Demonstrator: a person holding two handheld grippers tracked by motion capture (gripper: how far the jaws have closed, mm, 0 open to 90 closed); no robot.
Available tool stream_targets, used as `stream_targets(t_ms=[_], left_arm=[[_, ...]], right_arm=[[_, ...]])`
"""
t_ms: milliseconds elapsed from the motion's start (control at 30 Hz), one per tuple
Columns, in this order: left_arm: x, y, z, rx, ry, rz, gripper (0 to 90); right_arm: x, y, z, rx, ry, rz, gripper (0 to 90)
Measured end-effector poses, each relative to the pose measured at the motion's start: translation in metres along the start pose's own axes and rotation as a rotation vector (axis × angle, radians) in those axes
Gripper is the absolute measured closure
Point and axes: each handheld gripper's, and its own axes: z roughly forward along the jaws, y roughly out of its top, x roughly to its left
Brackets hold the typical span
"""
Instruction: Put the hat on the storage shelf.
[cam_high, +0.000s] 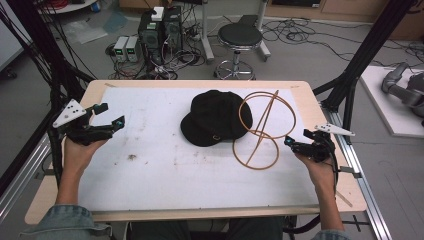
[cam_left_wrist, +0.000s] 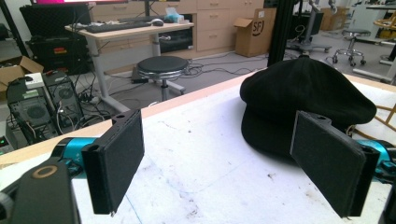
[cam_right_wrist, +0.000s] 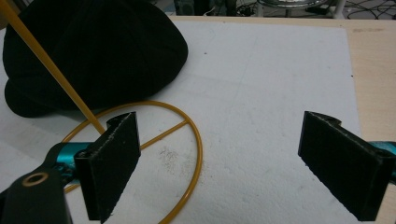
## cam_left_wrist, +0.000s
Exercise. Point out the black hard equipment case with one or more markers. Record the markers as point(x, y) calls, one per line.
point(56, 18)
point(59, 54)

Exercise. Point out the open cardboard box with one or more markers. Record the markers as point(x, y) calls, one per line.
point(15, 73)
point(253, 31)

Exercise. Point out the wooden hanger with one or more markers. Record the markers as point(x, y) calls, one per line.
point(384, 119)

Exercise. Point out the wooden desk with white legs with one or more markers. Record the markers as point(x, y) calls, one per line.
point(130, 34)

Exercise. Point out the black desktop computer tower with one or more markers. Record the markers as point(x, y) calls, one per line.
point(29, 115)
point(63, 96)

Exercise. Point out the black metal post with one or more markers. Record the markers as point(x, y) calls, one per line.
point(281, 31)

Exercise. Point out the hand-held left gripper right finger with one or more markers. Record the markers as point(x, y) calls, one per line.
point(333, 158)

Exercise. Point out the black cap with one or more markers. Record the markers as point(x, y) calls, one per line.
point(299, 99)

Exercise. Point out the grey stool on castors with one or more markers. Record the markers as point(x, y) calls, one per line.
point(351, 46)

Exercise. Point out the small white box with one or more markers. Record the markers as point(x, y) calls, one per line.
point(33, 81)

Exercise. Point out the black round stool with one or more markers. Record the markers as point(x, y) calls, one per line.
point(162, 68)

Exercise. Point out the white computer mouse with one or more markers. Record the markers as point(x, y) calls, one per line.
point(157, 22)

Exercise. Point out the wooden drawer cabinet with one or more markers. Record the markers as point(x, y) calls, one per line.
point(214, 26)

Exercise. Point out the tissue box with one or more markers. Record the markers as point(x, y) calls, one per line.
point(173, 16)

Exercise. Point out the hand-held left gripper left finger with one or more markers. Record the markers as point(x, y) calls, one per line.
point(115, 161)

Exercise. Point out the black keyboard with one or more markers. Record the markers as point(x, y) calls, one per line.
point(118, 27)

